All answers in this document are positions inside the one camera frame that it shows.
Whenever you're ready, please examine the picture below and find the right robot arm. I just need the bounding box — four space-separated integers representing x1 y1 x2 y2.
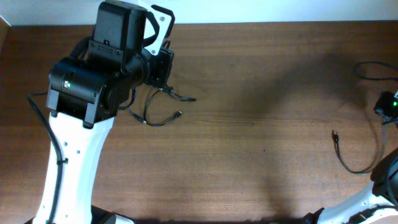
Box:
299 91 397 224

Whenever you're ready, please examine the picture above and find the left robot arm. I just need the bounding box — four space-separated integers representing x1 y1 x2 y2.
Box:
32 1 175 223

